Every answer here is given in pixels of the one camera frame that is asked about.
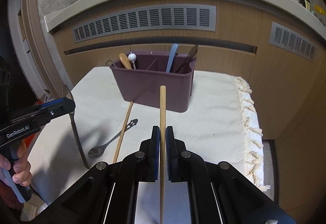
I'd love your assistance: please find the white ball-topped metal stick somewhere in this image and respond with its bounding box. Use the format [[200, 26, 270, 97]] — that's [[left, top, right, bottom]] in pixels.
[[128, 53, 137, 70]]

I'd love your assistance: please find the wooden spoon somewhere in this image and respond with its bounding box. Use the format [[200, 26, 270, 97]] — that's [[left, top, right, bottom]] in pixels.
[[119, 53, 133, 70]]

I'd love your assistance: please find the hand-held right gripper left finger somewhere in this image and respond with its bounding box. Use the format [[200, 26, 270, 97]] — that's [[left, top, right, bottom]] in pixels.
[[48, 126, 161, 224]]

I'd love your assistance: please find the short grey vent grille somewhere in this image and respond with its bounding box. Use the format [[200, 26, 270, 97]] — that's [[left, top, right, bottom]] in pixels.
[[269, 22, 318, 62]]

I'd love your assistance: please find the wooden kitchen cabinet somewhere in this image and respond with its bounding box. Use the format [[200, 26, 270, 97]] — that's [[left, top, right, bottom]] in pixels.
[[52, 1, 326, 224]]

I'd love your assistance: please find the metal spoon with pierced handle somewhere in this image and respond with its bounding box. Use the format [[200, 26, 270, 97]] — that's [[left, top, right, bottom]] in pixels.
[[88, 119, 139, 158]]

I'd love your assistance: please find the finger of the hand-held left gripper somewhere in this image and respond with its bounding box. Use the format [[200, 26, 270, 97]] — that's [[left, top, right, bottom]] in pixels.
[[31, 98, 67, 113], [38, 98, 76, 123]]

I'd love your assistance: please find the large metal spoon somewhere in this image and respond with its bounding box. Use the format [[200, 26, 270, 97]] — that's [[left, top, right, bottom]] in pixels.
[[62, 85, 90, 169]]

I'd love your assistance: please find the person's left hand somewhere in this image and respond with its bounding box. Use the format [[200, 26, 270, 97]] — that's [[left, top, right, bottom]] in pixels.
[[0, 141, 33, 187]]

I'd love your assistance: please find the purple plastic utensil holder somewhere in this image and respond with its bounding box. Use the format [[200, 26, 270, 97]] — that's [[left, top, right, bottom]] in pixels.
[[109, 51, 197, 113]]

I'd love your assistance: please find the yellow-lidded jar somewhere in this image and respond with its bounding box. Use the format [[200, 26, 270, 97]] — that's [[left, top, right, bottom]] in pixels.
[[314, 5, 326, 21]]

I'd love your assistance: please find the black knife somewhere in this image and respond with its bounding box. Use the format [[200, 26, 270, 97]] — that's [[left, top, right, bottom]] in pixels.
[[173, 44, 199, 74]]

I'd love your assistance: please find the long grey vent grille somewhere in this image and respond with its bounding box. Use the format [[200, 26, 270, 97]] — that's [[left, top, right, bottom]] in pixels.
[[73, 5, 217, 44]]

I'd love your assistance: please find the white fringed tablecloth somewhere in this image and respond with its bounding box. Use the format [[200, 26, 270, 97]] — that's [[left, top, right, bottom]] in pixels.
[[27, 66, 271, 214]]

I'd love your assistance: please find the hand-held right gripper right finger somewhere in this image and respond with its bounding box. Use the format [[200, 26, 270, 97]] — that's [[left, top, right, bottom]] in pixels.
[[165, 126, 297, 224]]

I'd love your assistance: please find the blue plastic spoon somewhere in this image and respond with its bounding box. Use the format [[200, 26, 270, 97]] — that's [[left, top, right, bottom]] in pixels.
[[166, 43, 179, 73]]

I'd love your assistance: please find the wooden chopstick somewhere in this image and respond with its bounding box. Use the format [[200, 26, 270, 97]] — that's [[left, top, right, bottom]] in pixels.
[[159, 85, 167, 224], [113, 101, 133, 163]]

